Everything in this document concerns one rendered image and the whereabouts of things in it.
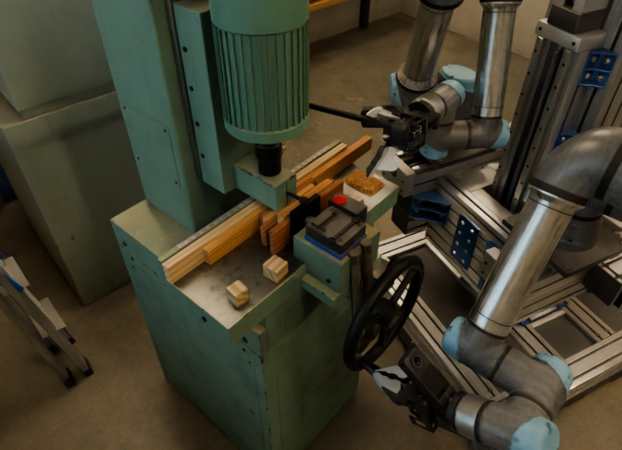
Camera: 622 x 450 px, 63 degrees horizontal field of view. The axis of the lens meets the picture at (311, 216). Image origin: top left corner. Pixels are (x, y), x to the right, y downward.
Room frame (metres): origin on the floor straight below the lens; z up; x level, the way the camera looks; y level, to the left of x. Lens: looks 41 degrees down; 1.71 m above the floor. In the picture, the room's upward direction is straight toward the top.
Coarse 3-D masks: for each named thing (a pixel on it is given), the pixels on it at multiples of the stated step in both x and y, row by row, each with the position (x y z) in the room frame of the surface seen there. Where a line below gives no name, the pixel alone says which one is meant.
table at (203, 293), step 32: (352, 192) 1.01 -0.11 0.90; (384, 192) 1.01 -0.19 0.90; (224, 256) 0.78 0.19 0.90; (256, 256) 0.78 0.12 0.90; (288, 256) 0.78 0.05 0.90; (192, 288) 0.69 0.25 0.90; (224, 288) 0.69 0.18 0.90; (256, 288) 0.69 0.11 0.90; (288, 288) 0.71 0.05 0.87; (320, 288) 0.72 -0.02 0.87; (224, 320) 0.61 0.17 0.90; (256, 320) 0.64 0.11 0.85
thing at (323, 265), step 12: (372, 228) 0.81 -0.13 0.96; (300, 240) 0.77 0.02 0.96; (372, 240) 0.78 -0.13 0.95; (300, 252) 0.77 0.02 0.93; (312, 252) 0.75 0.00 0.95; (324, 252) 0.74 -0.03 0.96; (372, 252) 0.78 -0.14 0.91; (312, 264) 0.75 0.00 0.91; (324, 264) 0.73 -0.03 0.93; (336, 264) 0.71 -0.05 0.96; (348, 264) 0.72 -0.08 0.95; (324, 276) 0.73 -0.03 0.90; (336, 276) 0.71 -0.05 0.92; (348, 276) 0.72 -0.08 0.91; (336, 288) 0.70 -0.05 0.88
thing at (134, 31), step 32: (96, 0) 1.07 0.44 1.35; (128, 0) 0.99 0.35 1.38; (160, 0) 0.97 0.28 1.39; (128, 32) 1.01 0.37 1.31; (160, 32) 0.96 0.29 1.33; (128, 64) 1.03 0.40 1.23; (160, 64) 0.95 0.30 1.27; (128, 96) 1.06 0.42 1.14; (160, 96) 0.97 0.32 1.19; (128, 128) 1.08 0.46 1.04; (160, 128) 0.98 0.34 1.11; (160, 160) 1.00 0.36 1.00; (192, 160) 0.97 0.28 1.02; (160, 192) 1.03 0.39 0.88; (192, 192) 0.96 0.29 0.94; (192, 224) 0.96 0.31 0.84
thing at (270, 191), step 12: (252, 156) 0.97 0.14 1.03; (240, 168) 0.93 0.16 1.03; (252, 168) 0.93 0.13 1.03; (240, 180) 0.93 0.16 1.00; (252, 180) 0.91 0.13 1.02; (264, 180) 0.89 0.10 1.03; (276, 180) 0.89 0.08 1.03; (288, 180) 0.89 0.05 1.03; (252, 192) 0.91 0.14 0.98; (264, 192) 0.88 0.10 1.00; (276, 192) 0.86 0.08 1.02; (276, 204) 0.86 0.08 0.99
